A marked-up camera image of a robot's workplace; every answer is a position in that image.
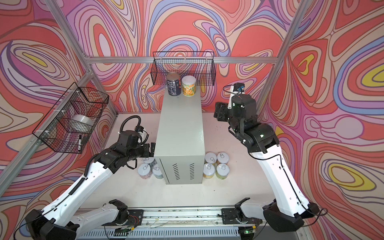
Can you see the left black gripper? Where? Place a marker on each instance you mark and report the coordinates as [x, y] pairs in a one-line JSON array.
[[147, 153]]

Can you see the white lid can back-left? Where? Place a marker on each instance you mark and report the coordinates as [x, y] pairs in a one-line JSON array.
[[150, 161]]

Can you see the silver tape roll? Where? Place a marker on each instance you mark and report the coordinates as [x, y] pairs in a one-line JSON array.
[[83, 119]]

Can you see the white lid can front-right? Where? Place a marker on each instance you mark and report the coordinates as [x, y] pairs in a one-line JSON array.
[[157, 172]]

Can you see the dark blue tomato can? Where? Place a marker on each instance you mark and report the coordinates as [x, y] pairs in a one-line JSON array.
[[173, 84]]

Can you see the grey metal cabinet counter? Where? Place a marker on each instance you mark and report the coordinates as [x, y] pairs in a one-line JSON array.
[[180, 146]]

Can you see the orange peach can large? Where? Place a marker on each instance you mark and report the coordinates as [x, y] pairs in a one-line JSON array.
[[189, 86]]

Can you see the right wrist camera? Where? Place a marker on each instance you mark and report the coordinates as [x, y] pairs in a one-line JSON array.
[[239, 87]]

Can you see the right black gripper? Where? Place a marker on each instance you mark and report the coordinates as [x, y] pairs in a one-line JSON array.
[[220, 110]]

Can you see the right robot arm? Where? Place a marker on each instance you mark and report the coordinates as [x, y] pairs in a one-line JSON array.
[[290, 207]]

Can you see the right group can back-left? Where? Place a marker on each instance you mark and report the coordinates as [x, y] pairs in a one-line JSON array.
[[211, 158]]

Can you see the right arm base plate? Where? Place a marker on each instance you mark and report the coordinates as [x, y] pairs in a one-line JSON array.
[[235, 216]]

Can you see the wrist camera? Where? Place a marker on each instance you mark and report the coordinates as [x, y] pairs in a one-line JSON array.
[[239, 87], [142, 131]]

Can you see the right group can front-left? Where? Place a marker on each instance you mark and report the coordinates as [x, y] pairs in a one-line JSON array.
[[208, 171]]

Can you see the right group can back-right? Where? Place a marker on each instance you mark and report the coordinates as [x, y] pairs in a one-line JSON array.
[[223, 158]]

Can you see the black wire basket back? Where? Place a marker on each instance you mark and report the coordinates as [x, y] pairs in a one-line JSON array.
[[199, 64]]

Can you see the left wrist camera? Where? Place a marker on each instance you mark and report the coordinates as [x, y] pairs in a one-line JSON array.
[[142, 131]]

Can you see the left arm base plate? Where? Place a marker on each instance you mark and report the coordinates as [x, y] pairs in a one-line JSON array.
[[130, 217]]

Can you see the black marker pen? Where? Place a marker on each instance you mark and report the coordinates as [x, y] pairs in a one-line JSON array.
[[80, 143]]

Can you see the black wire basket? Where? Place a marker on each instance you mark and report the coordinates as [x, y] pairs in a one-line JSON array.
[[199, 64], [61, 134]]

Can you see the black wire basket left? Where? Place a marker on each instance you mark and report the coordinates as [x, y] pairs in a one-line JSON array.
[[61, 134]]

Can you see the white lid can front-left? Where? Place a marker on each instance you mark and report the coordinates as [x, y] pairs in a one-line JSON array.
[[145, 171]]

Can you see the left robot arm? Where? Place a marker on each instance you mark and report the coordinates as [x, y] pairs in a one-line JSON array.
[[57, 220]]

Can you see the green label can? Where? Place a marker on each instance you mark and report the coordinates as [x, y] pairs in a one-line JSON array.
[[222, 171]]

